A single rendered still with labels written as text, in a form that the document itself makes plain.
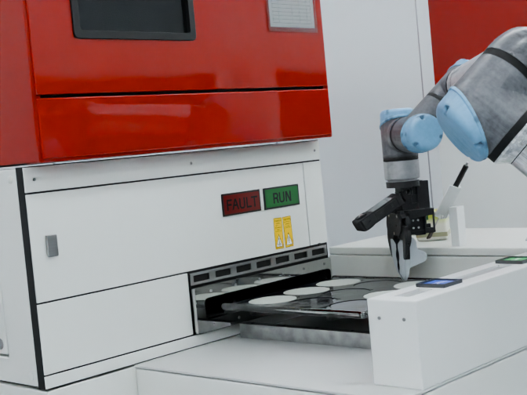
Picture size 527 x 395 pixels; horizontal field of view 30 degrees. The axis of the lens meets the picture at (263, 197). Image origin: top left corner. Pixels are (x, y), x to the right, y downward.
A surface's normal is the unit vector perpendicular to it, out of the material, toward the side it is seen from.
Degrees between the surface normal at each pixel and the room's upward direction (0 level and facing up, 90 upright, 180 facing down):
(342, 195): 90
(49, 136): 90
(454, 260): 90
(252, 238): 90
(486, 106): 78
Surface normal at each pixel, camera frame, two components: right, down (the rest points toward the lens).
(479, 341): 0.73, -0.04
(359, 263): -0.68, 0.10
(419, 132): 0.22, 0.03
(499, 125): -0.31, 0.10
